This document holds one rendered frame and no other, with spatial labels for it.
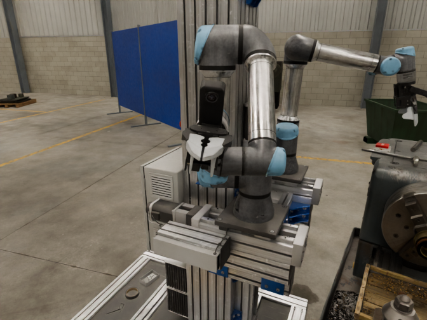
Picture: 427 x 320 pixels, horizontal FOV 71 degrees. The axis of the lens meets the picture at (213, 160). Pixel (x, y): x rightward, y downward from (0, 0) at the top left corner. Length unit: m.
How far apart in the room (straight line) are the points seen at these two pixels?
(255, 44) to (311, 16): 10.47
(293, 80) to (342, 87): 9.84
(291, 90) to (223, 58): 0.71
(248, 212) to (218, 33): 0.59
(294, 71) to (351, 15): 9.89
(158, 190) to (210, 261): 0.48
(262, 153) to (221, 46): 0.36
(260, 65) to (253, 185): 0.40
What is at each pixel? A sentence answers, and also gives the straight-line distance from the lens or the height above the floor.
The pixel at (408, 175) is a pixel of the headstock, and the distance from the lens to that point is 1.53.
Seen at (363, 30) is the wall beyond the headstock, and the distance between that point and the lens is 11.40.
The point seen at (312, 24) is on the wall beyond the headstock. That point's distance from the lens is 11.39.
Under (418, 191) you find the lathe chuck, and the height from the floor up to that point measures 1.23.
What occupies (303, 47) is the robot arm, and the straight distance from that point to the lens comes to 1.45.
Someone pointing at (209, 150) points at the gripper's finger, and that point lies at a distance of 0.47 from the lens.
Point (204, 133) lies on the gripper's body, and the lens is 0.54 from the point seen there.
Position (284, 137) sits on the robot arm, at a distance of 1.48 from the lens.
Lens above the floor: 1.72
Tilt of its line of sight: 20 degrees down
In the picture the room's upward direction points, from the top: straight up
